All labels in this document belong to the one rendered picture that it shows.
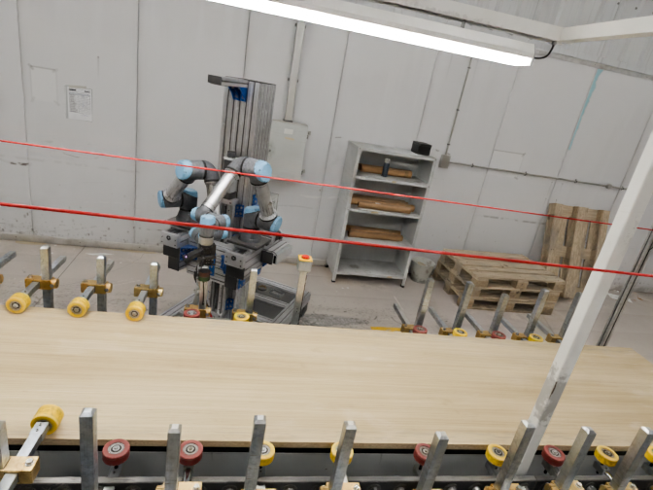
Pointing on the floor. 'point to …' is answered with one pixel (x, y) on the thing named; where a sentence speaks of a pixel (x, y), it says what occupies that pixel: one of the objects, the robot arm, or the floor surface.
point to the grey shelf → (376, 262)
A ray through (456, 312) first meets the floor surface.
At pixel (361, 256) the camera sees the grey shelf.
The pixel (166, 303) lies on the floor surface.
